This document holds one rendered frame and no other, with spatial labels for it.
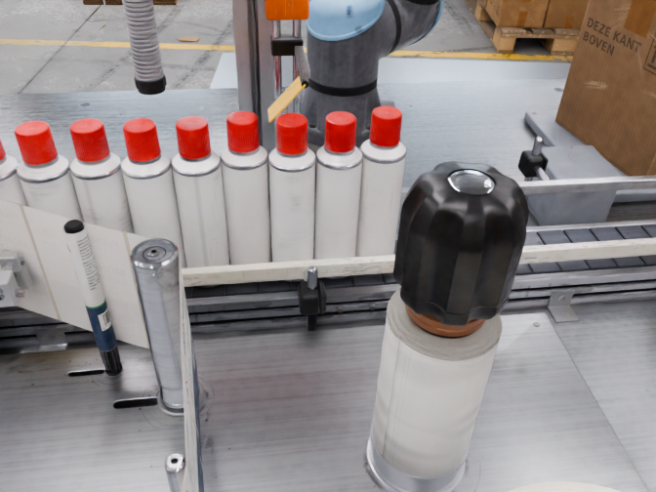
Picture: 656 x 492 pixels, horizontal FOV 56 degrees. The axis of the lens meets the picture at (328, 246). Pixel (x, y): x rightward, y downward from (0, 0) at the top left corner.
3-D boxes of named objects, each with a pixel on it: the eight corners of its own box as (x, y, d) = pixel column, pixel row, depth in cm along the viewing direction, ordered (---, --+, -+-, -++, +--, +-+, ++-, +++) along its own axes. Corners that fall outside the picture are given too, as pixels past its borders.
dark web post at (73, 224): (104, 377, 63) (60, 230, 51) (106, 364, 64) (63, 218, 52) (122, 376, 63) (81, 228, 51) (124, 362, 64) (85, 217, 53)
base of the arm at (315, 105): (294, 147, 101) (294, 91, 95) (299, 105, 113) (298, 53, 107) (386, 150, 101) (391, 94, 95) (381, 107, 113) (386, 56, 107)
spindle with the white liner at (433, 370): (377, 508, 53) (419, 228, 34) (358, 420, 60) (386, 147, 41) (477, 496, 54) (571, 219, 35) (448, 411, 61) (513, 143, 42)
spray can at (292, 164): (266, 278, 75) (260, 127, 63) (278, 252, 79) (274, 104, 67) (307, 285, 75) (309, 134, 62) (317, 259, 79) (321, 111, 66)
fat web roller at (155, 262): (155, 420, 59) (120, 271, 47) (159, 382, 63) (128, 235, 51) (204, 415, 60) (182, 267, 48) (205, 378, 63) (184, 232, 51)
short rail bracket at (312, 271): (300, 353, 73) (300, 276, 65) (297, 335, 75) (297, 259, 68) (327, 350, 73) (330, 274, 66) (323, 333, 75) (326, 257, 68)
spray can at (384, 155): (353, 271, 77) (364, 122, 64) (351, 246, 81) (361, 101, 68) (395, 272, 77) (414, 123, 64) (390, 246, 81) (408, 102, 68)
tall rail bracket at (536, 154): (517, 262, 87) (547, 160, 77) (500, 230, 93) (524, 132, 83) (539, 260, 88) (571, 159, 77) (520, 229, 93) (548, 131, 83)
